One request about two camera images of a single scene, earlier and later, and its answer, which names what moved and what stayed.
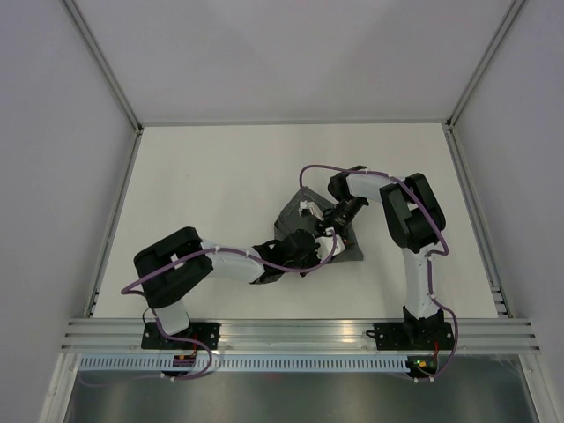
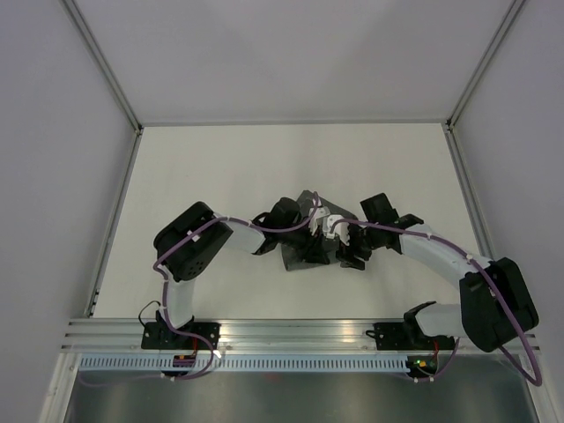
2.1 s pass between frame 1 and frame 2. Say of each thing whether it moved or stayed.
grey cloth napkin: moved
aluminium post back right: stayed
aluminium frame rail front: stayed
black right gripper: moved
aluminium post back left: stayed
